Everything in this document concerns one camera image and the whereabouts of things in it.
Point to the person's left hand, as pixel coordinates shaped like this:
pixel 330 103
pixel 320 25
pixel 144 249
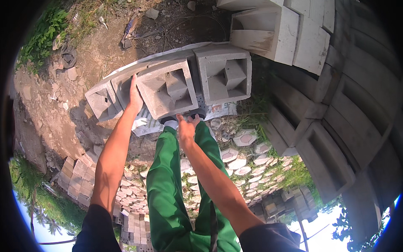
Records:
pixel 135 99

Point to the small clear plastic cup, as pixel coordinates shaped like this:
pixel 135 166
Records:
pixel 215 122

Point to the torn cloth scrap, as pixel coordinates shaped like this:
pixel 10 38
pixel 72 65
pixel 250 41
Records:
pixel 129 31

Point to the stack of dark bricks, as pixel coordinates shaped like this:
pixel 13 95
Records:
pixel 283 203

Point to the printed paper sheet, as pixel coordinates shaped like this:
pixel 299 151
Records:
pixel 144 124

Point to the stack of white concrete blocks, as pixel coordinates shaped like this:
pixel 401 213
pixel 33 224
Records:
pixel 283 31

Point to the stack of pale bricks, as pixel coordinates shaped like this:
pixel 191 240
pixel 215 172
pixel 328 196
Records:
pixel 78 179

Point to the stack of grey concrete blocks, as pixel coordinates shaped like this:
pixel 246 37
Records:
pixel 346 119

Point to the person's legs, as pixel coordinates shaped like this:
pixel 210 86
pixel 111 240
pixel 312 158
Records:
pixel 170 195

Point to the grey hollow concrete block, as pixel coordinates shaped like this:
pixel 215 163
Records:
pixel 225 74
pixel 121 86
pixel 103 100
pixel 167 88

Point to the stack of small grey bricks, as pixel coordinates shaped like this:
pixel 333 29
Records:
pixel 135 230

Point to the white flat board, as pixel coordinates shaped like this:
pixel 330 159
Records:
pixel 163 54

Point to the person's left fingers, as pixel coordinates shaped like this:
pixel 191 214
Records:
pixel 133 82

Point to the person's body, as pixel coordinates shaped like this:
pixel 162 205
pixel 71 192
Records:
pixel 97 226

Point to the black rubber scrap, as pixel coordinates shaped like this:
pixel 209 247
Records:
pixel 68 55

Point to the small grey stone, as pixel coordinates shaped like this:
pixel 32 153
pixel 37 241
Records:
pixel 191 5

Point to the heap of hexagonal pavers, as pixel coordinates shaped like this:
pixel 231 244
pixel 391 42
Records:
pixel 248 163

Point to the green weed patch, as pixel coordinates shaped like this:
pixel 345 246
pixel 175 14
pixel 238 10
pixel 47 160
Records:
pixel 42 34

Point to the person's right hand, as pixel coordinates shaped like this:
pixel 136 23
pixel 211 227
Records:
pixel 186 129

